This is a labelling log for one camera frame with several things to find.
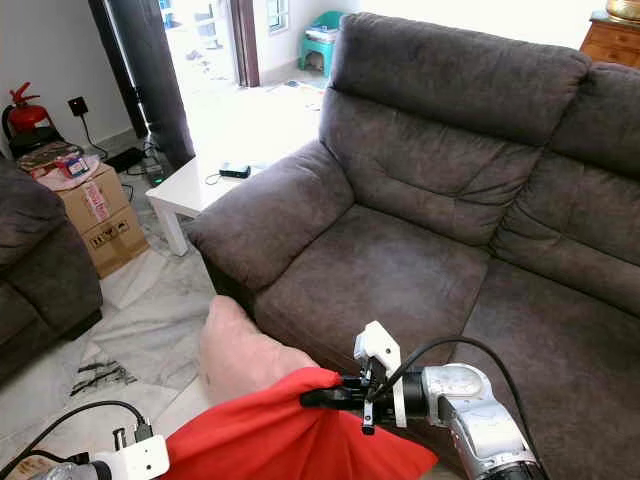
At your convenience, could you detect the red pillow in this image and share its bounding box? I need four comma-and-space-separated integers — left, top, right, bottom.
160, 367, 441, 480

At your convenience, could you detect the pink pillow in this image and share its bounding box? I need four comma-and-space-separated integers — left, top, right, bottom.
198, 295, 321, 406

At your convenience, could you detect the large dark grey sofa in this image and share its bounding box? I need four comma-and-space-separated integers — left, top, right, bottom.
188, 12, 640, 480

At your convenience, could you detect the dark grey armchair sofa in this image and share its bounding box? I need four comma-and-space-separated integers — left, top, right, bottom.
0, 150, 103, 381

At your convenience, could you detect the white side table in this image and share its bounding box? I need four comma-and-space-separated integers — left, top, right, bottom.
145, 155, 266, 256

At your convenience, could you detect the brown cardboard box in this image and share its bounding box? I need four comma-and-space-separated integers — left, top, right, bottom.
60, 162, 148, 279

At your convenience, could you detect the white paper sheet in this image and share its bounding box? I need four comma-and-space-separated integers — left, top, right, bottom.
275, 80, 329, 109

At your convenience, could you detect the black power adapter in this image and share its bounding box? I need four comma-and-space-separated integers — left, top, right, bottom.
105, 147, 144, 171

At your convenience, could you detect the pink plate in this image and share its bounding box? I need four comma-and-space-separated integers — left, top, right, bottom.
45, 160, 101, 191

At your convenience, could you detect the teal plastic chair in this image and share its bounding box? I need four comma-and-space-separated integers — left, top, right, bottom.
298, 10, 346, 76

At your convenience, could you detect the small blue red packet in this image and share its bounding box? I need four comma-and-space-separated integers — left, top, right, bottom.
60, 153, 91, 179

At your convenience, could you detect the brown patterned flat box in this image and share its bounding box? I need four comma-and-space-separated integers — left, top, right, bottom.
22, 142, 83, 176

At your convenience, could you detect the red fire extinguisher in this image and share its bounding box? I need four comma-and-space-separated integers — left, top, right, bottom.
3, 82, 51, 156

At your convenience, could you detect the dark door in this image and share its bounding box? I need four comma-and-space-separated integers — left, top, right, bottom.
88, 0, 196, 171

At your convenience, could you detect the brown wooden dresser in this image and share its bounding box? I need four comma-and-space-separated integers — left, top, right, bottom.
580, 12, 640, 68

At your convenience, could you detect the golden vase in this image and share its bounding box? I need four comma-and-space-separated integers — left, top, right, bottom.
605, 0, 640, 23

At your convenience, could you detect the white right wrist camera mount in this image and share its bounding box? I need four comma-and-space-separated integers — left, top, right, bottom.
353, 320, 409, 429

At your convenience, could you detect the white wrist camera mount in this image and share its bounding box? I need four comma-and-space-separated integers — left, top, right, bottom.
93, 433, 171, 480
353, 320, 409, 429

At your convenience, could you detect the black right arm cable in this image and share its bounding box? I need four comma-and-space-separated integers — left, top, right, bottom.
390, 336, 551, 471

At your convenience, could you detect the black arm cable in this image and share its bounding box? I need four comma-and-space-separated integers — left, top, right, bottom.
3, 400, 151, 480
390, 336, 551, 471

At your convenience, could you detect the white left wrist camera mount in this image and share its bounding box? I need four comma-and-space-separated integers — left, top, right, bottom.
93, 433, 171, 480

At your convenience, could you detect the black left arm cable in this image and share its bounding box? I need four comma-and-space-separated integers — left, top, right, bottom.
3, 400, 151, 480

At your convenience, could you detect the brown door frame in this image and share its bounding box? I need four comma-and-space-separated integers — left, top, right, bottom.
228, 0, 259, 89

